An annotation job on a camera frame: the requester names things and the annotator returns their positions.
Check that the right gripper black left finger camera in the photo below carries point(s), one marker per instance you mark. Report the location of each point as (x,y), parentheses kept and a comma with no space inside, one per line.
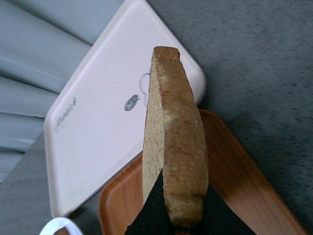
(153,218)

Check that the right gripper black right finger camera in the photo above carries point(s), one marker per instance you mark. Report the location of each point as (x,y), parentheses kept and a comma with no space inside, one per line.
(219,219)

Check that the beige rabbit tray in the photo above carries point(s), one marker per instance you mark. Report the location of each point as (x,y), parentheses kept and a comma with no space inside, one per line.
(95,127)

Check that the orange wooden tray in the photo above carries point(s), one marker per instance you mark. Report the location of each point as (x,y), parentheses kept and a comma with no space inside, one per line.
(233,175)

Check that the toast slice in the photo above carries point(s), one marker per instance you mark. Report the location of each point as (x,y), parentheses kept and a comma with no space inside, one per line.
(174,140)

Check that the pale grey curtain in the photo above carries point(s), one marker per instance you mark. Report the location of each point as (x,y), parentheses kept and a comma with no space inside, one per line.
(42,42)

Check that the white round plate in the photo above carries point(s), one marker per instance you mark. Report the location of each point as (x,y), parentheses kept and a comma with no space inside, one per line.
(61,223)

